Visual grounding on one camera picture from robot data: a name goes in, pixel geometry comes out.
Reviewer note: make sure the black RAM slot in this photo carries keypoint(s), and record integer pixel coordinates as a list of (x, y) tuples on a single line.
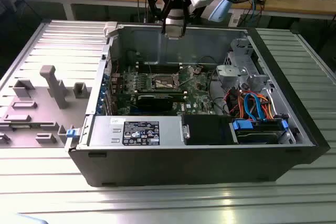
[(168, 64), (179, 95), (160, 93), (160, 88), (168, 67), (168, 72)]

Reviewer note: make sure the gray parts rack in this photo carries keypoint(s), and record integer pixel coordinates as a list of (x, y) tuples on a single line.
[(44, 119)]

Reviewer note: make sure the silver power supply unit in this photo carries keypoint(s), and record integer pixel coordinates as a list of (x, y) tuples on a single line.
[(105, 132)]

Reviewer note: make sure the white labelled box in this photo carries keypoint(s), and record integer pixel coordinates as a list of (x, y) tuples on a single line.
[(236, 18)]

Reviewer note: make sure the black graphics card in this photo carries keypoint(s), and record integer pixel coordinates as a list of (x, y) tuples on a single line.
[(155, 102)]

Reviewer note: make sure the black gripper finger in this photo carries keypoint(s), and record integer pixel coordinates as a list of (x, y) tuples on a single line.
[(186, 16), (151, 6)]

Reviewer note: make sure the black PC case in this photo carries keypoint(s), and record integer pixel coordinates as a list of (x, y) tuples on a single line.
[(183, 166)]

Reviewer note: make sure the gray case latch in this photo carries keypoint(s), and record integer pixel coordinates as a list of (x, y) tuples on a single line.
[(110, 28)]

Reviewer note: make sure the hard disk in blue carrier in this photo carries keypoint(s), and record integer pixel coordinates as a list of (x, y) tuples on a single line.
[(256, 136)]

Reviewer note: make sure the silver metal drive cage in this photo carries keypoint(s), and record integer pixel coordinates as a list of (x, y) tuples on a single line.
[(231, 73)]

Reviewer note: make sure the blue case latch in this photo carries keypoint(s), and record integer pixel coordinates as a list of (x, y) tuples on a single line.
[(72, 133)]

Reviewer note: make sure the CPU socket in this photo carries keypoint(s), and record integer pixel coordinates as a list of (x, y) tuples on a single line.
[(164, 82)]

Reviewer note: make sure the silver CPU chip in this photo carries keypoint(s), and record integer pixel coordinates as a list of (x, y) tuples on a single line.
[(173, 33)]

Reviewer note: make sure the black plastic shroud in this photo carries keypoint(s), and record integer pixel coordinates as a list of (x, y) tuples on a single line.
[(204, 129)]

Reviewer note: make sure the green motherboard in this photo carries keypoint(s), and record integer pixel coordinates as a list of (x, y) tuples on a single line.
[(199, 95)]

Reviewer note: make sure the small black box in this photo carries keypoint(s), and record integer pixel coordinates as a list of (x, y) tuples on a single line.
[(261, 0)]

